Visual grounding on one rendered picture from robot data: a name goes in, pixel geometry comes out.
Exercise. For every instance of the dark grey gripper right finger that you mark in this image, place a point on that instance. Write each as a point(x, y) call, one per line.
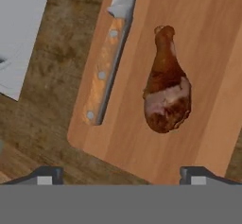
point(192, 175)

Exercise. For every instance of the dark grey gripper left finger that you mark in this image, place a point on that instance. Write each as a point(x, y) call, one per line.
point(50, 175)

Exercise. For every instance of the wooden cutting board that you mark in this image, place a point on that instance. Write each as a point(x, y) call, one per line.
point(176, 76)

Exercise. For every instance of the brown chicken drumstick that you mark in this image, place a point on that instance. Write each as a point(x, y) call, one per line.
point(167, 89)

